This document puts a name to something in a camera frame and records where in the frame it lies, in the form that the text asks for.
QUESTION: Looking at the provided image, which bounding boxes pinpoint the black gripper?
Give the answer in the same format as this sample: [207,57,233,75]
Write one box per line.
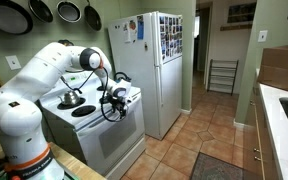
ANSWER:
[108,95,127,118]

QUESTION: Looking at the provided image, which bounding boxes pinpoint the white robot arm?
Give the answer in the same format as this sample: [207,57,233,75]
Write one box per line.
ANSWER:
[0,42,131,180]

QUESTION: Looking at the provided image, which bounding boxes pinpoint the white electric stove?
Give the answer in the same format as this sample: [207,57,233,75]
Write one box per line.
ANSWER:
[38,70,147,180]

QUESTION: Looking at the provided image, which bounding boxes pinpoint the white light switch plate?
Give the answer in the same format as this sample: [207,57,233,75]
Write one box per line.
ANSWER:
[6,55,21,70]

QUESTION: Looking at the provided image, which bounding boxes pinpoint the large black hanging pan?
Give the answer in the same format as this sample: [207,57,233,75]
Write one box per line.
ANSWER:
[0,0,33,35]

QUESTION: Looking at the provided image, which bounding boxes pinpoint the white oven door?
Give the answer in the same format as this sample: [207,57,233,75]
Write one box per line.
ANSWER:
[76,94,147,177]

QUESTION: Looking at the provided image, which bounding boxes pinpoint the wooden coat hook rail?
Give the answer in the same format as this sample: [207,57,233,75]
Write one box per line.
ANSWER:
[220,24,252,31]

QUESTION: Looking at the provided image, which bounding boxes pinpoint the black metal shoe rack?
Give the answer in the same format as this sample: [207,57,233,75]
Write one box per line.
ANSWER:
[207,59,239,95]

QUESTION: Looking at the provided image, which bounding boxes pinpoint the white refrigerator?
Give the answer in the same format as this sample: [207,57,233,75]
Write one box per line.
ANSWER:
[108,11,183,140]

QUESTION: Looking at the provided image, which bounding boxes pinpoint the grey rimmed hanging pan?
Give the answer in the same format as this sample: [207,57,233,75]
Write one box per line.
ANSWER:
[57,0,81,23]

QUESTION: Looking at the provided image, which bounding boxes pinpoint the black coil burner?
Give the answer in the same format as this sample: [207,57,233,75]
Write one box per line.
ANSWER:
[71,105,96,117]
[57,98,86,110]

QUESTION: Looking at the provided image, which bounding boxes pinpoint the steel kettle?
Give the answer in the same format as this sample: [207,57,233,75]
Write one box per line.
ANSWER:
[60,90,80,103]

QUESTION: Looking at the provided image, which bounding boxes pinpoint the wooden kitchen cabinets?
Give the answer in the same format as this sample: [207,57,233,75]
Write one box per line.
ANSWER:
[243,78,278,180]

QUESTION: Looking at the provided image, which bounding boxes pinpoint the black hanging frying pan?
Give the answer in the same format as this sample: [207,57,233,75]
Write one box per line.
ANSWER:
[28,0,53,23]

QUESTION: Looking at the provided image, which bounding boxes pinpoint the white wall outlet plate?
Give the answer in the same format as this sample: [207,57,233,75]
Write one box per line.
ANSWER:
[258,30,268,42]

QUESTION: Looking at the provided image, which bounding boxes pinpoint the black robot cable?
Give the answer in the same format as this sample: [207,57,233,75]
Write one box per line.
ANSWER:
[60,67,128,123]

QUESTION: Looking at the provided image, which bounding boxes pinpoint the small black hanging pan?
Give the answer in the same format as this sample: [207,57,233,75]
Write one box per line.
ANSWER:
[84,0,102,31]

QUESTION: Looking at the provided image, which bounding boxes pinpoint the patterned green floor rug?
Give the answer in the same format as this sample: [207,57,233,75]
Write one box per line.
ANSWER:
[190,153,262,180]

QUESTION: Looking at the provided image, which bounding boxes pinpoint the brown cardboard box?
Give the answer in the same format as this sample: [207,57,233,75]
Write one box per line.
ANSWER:
[258,45,288,91]

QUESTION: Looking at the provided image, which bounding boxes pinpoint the black front coil burner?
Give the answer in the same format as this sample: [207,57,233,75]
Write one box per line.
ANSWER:
[71,105,96,117]

